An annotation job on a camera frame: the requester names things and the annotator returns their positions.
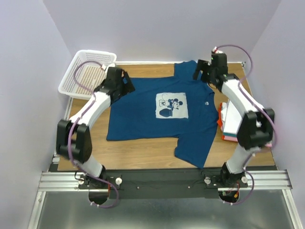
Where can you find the aluminium frame rail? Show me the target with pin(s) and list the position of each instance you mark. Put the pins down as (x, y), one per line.
(71, 181)

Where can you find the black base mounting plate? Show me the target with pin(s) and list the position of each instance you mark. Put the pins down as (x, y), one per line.
(164, 183)

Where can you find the white folded t-shirt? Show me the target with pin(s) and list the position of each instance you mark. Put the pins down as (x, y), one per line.
(232, 120)

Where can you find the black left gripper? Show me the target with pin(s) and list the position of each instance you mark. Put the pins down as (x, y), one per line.
(127, 88)

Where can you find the pink folded t-shirt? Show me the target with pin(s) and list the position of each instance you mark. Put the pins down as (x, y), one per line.
(234, 139)

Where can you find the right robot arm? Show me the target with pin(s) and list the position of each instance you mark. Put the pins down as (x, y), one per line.
(255, 129)

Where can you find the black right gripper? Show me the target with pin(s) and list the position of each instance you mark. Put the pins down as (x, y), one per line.
(202, 66)

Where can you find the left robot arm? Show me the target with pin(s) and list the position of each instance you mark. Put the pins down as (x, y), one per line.
(73, 140)

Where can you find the blue t-shirt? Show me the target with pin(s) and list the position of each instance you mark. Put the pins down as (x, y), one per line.
(176, 106)

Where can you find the white plastic laundry basket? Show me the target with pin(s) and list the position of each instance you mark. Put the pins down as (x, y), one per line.
(89, 68)

